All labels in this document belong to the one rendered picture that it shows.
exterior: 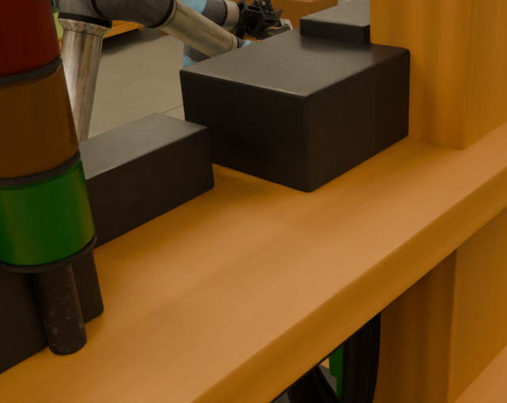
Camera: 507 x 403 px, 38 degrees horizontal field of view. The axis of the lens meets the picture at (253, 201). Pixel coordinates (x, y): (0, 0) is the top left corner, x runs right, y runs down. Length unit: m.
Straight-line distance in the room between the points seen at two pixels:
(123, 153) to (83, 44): 1.15
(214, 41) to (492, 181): 1.26
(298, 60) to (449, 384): 0.34
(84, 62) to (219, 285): 1.25
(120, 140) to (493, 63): 0.30
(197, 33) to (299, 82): 1.19
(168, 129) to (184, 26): 1.15
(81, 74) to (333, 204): 1.18
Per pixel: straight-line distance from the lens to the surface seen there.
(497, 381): 0.78
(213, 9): 1.94
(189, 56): 1.94
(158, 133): 0.53
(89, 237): 0.36
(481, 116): 0.62
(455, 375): 0.73
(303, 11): 6.58
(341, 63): 0.57
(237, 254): 0.46
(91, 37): 1.65
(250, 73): 0.55
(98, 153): 0.51
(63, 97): 0.34
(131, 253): 0.48
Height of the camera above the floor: 1.78
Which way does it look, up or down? 27 degrees down
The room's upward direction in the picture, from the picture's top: 5 degrees counter-clockwise
